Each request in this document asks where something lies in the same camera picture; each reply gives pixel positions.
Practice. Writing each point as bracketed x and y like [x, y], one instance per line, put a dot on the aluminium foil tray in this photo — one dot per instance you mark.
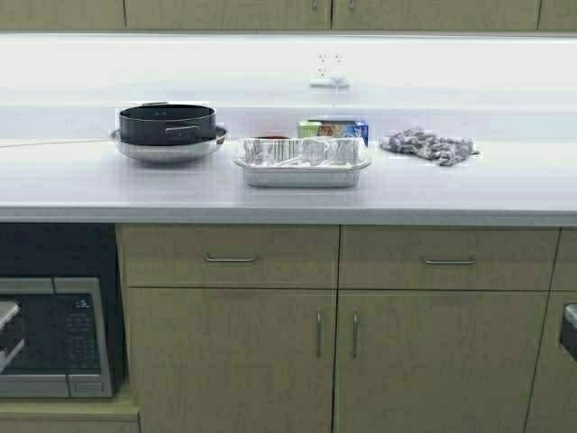
[317, 162]

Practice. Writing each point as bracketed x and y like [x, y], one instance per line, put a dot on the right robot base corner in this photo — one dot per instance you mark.
[568, 332]

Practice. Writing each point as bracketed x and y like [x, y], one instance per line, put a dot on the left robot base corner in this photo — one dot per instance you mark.
[12, 335]

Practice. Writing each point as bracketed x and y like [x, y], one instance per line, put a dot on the black cooking pot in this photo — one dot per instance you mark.
[167, 124]

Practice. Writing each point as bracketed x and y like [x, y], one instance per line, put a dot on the red plastic lid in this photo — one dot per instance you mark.
[272, 137]

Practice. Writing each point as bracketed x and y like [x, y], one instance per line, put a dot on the blue green zip bag box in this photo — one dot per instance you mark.
[334, 128]

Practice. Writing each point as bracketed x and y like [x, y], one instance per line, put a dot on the left wooden drawer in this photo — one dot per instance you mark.
[229, 256]

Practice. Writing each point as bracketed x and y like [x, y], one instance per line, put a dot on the wooden drawer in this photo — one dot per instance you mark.
[229, 256]
[446, 258]

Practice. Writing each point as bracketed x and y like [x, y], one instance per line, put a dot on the stainless steel pan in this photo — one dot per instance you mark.
[170, 154]

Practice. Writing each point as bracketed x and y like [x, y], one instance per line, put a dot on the right wooden drawer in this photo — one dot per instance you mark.
[446, 258]

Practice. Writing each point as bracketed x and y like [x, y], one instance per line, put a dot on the grey patterned oven mitt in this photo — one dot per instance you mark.
[427, 145]

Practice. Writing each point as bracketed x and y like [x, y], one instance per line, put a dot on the stainless steel microwave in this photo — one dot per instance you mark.
[65, 352]

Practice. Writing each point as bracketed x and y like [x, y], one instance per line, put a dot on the white wall outlet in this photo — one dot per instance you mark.
[330, 71]

